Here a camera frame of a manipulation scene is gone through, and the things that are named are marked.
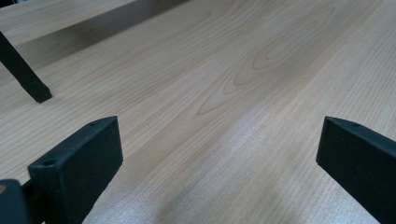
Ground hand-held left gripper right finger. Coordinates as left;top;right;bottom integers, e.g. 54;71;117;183
315;116;396;224

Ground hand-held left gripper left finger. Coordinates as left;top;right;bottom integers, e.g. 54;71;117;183
27;115;124;224

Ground black two-tier metal rack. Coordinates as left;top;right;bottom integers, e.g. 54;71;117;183
0;30;53;105

